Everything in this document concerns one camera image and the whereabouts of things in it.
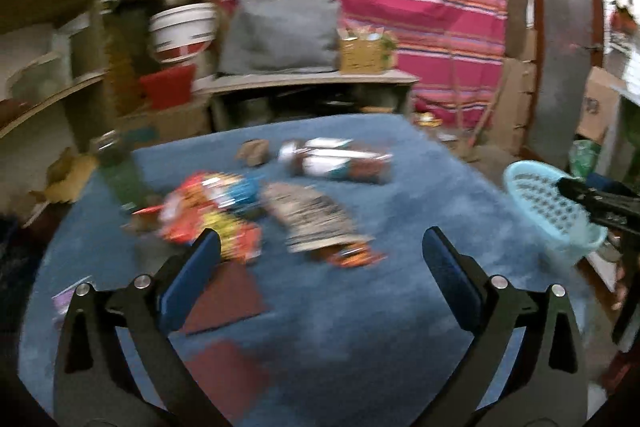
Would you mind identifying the maroon scouring pad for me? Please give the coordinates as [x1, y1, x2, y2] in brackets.
[180, 261, 268, 335]
[186, 340, 269, 424]

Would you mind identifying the green plastic bag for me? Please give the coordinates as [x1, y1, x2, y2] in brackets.
[568, 140, 601, 180]

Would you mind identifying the light blue plastic basket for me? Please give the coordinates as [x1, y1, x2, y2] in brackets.
[502, 160, 608, 267]

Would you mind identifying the purple small packet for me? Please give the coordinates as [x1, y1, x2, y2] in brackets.
[51, 275, 94, 327]

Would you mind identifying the cardboard box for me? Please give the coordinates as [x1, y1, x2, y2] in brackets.
[576, 67, 626, 144]

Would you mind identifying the wooden broom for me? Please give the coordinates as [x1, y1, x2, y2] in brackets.
[447, 56, 507, 158]

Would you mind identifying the red orange snack bag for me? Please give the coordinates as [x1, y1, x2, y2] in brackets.
[130, 172, 262, 263]

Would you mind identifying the grey metal door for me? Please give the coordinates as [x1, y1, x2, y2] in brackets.
[521, 0, 604, 169]

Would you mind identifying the blue fuzzy table mat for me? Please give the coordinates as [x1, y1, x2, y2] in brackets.
[16, 112, 601, 427]

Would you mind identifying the glass jar green label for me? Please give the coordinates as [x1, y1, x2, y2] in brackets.
[90, 130, 149, 212]

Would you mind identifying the striped brown snack bag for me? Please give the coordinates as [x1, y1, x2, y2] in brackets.
[260, 182, 385, 269]

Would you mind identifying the small crumpled brown paper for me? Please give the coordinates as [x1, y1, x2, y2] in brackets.
[235, 139, 270, 168]

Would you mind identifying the clear jar with brown contents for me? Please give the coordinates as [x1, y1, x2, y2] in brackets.
[278, 138, 393, 184]

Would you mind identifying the red plastic bowl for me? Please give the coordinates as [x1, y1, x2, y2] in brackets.
[139, 64, 196, 110]

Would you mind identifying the yellow chopstick holder box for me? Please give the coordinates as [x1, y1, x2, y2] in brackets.
[337, 28, 385, 75]

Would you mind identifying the wooden low shelf table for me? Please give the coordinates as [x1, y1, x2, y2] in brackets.
[198, 69, 418, 131]

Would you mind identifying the white red plastic bucket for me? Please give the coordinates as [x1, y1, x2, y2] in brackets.
[149, 2, 218, 64]

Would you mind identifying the grey cushion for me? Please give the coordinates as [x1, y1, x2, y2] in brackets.
[219, 0, 342, 75]

